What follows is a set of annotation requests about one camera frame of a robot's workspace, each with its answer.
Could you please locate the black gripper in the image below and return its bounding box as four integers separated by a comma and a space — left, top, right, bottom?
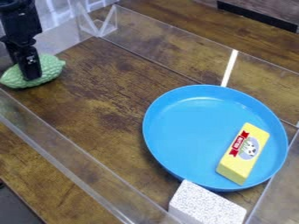
0, 0, 42, 81

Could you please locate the green bumpy gourd toy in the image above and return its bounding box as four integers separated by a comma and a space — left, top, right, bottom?
0, 54, 65, 88

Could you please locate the blue round plastic tray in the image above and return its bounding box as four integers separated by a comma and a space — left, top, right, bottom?
142, 85, 288, 192

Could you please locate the black bar on far table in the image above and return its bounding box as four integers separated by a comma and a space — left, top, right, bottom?
216, 0, 299, 34

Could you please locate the yellow butter block toy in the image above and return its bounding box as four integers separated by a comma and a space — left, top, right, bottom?
216, 122, 269, 186

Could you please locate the white speckled foam block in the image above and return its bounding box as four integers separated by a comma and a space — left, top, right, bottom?
168, 180, 247, 224

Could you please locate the clear acrylic back wall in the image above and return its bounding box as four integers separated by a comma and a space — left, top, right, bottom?
74, 3, 299, 126

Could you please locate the clear acrylic wall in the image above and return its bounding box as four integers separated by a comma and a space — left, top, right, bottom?
74, 3, 299, 126
0, 89, 182, 224

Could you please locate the clear acrylic front wall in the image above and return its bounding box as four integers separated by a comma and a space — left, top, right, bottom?
0, 89, 182, 224

